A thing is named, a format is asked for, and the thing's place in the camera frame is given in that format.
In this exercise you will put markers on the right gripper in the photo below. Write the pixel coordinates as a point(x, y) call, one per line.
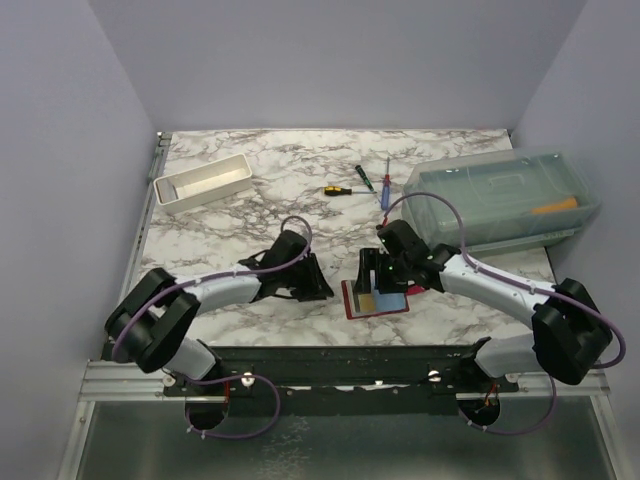
point(369, 261)

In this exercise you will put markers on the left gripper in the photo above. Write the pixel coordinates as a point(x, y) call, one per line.
point(318, 287)

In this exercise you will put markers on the gold credit card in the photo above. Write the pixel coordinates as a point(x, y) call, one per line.
point(363, 304)

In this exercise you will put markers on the red card holder wallet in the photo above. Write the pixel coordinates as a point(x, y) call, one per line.
point(386, 304)

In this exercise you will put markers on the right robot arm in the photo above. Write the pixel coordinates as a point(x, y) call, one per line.
point(566, 334)

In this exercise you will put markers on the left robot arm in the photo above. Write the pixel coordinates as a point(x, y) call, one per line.
point(149, 327)

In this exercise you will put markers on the blue red screwdriver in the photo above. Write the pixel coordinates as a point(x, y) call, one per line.
point(385, 193)

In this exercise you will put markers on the green black screwdriver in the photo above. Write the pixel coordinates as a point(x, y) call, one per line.
point(364, 177)

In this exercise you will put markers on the yellow black screwdriver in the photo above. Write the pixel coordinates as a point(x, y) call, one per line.
point(335, 191)

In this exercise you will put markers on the white rectangular tray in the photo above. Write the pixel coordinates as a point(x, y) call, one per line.
point(204, 184)

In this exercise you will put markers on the clear plastic storage box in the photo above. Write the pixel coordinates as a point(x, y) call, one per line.
point(484, 201)

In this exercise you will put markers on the orange item in box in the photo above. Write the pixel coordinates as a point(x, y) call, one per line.
point(566, 204)

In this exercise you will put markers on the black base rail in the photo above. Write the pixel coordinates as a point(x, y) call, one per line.
point(346, 381)

